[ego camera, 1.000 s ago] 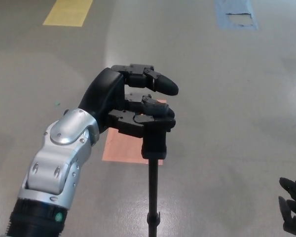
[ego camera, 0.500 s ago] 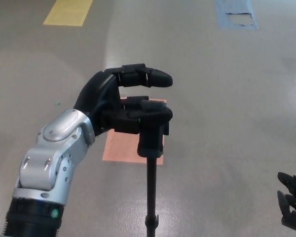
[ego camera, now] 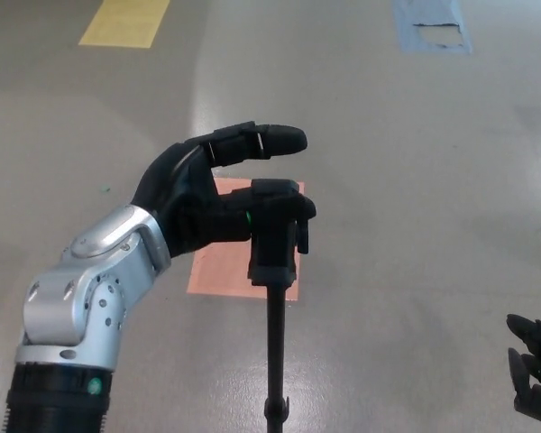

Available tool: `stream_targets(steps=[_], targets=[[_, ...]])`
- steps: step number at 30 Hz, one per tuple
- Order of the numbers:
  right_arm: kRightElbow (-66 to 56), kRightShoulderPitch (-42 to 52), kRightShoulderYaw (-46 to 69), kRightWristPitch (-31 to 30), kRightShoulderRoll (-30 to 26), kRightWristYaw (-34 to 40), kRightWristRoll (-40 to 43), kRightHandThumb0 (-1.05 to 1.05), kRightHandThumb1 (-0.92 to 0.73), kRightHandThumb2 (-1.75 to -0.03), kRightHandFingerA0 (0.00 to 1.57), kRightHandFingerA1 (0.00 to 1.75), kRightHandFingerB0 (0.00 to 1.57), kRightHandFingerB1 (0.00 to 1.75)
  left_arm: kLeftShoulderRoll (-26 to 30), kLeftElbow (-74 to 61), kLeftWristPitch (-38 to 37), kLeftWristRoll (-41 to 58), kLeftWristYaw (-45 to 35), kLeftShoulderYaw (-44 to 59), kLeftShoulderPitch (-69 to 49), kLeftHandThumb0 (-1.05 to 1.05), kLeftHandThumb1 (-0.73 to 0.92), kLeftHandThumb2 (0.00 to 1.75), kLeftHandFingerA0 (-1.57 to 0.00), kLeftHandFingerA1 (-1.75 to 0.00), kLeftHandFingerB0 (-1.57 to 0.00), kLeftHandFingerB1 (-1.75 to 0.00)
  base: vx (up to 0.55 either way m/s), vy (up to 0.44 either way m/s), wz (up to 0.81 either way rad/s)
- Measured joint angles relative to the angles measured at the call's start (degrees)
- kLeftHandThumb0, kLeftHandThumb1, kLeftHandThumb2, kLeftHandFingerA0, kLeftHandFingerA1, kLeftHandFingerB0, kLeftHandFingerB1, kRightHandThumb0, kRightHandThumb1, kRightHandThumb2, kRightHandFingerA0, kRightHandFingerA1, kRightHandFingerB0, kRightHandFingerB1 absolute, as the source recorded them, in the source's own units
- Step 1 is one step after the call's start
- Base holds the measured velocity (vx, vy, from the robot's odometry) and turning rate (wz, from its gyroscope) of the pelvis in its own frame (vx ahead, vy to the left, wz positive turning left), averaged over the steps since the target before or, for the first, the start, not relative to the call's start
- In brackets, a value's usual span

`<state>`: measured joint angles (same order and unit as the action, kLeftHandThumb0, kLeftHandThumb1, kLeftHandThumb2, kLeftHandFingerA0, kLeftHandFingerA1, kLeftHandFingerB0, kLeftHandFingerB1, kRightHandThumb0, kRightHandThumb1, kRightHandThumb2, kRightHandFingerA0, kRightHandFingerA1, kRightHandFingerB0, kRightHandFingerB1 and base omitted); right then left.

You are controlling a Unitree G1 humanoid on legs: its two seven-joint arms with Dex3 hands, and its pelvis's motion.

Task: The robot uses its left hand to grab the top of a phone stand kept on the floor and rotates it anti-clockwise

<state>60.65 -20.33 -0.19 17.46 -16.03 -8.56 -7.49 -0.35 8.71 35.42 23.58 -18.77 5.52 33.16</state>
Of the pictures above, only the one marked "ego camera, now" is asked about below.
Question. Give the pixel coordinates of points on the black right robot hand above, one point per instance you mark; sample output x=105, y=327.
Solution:
x=538, y=361

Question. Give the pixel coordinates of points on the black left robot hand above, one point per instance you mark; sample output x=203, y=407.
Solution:
x=194, y=212

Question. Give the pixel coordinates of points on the black phone stand tripod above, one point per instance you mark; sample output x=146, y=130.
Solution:
x=277, y=315

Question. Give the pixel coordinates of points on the yellow floor sheet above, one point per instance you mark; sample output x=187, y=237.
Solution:
x=121, y=24

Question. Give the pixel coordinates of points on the torn blue floor sheet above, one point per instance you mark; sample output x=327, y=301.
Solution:
x=406, y=31

